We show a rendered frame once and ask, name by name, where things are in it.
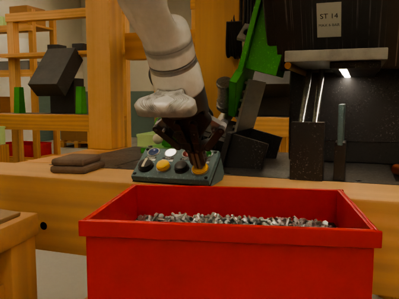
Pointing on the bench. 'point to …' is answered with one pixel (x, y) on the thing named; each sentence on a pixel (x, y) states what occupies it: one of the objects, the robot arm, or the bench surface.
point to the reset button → (162, 165)
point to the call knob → (145, 164)
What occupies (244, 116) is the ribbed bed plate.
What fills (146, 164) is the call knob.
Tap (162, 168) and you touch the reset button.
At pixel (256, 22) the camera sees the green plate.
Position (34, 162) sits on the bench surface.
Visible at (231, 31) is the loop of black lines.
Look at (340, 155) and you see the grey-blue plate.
